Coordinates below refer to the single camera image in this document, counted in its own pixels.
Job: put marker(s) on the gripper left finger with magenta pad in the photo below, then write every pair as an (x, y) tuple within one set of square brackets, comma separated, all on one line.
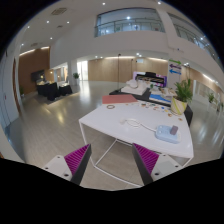
[(72, 166)]

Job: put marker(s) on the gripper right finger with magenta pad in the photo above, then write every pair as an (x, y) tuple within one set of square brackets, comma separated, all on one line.
[(153, 166)]

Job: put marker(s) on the grey purple charger plug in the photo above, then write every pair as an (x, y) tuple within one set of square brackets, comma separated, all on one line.
[(173, 130)]

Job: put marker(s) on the light blue power strip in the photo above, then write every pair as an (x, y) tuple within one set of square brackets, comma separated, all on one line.
[(163, 133)]

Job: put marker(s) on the white table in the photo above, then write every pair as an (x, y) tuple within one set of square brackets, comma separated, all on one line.
[(132, 123)]

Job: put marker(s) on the black display table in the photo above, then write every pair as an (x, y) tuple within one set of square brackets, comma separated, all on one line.
[(145, 97)]

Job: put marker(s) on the blue board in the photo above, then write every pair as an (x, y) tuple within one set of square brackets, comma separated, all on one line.
[(159, 98)]

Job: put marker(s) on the red mat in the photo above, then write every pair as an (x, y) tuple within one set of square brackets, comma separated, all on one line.
[(117, 99)]

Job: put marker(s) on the potted green plant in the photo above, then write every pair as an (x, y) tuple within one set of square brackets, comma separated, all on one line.
[(182, 98)]

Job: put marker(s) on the black draped tables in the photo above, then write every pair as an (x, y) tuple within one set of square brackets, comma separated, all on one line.
[(51, 91)]

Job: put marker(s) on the white model on table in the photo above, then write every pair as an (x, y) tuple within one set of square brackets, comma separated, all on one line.
[(134, 87)]

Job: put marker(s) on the purple lit piano display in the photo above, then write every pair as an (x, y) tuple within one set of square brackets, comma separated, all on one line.
[(157, 79)]

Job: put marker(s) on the small background potted plant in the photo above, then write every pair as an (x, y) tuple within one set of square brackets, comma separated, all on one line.
[(76, 78)]

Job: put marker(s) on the direction sign with arrows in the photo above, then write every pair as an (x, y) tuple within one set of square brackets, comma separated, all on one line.
[(174, 66)]

